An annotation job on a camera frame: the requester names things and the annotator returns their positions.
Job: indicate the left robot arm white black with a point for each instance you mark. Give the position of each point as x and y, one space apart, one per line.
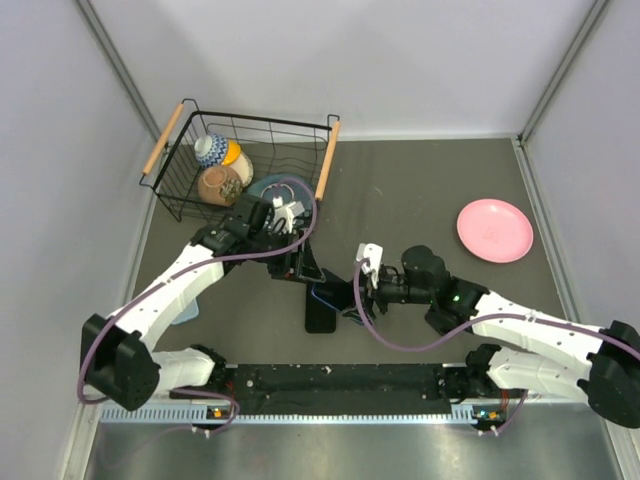
118 353

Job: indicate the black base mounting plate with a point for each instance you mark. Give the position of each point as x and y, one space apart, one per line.
348 388

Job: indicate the dark teal plate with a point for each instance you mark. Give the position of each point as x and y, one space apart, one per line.
287 186

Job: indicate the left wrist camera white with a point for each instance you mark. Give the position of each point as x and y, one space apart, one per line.
285 215

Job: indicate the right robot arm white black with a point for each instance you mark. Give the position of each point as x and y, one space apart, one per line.
524 349

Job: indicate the black smartphone face down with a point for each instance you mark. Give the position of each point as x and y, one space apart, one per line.
436 320

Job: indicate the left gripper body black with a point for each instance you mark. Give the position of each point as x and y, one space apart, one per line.
284 265

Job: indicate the beige bowl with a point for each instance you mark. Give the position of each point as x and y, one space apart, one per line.
244 168

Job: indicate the grey slotted cable duct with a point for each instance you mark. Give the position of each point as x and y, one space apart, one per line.
203 414

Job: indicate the blue smartphone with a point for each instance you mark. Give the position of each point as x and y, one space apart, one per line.
339 293

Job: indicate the yellow bowl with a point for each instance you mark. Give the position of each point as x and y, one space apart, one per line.
233 152

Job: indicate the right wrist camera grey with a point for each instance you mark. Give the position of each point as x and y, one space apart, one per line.
369 257

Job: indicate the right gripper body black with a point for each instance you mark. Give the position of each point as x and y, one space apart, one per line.
391 288

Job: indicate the brown ceramic bowl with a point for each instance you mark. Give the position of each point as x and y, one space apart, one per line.
219 185

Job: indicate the blue white patterned bowl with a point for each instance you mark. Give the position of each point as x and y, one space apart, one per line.
211 149

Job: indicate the pink plate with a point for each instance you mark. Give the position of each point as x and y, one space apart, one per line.
495 231

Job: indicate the black wire dish basket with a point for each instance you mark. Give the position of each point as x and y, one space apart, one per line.
273 145

